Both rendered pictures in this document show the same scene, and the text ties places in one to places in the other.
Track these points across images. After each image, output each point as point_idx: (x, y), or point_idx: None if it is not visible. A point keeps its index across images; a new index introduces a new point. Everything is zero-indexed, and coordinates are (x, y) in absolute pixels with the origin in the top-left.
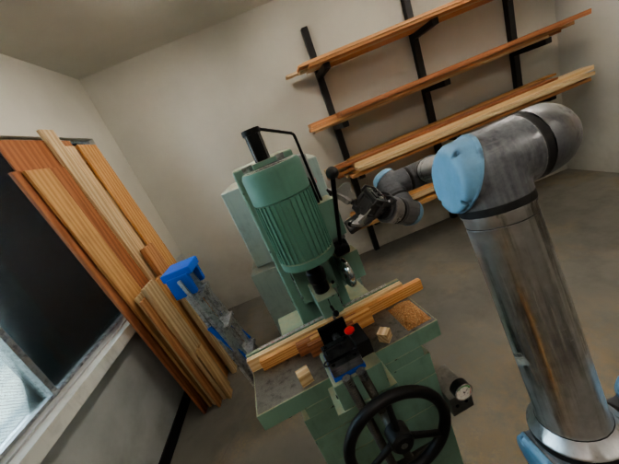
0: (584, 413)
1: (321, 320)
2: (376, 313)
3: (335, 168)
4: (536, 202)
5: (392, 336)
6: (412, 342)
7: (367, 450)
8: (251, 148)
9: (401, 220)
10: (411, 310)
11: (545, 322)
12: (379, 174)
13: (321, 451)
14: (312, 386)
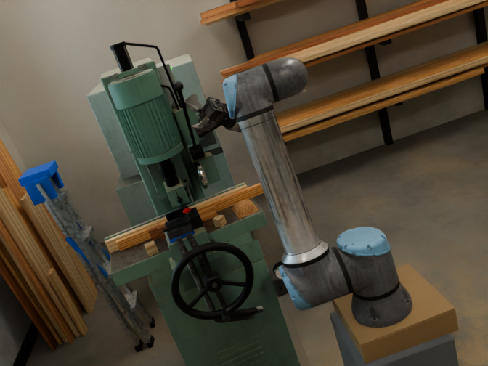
0: (295, 237)
1: None
2: (221, 210)
3: (180, 83)
4: (267, 114)
5: (226, 223)
6: (241, 227)
7: (202, 320)
8: (118, 59)
9: None
10: (245, 204)
11: (273, 181)
12: None
13: (163, 314)
14: (156, 254)
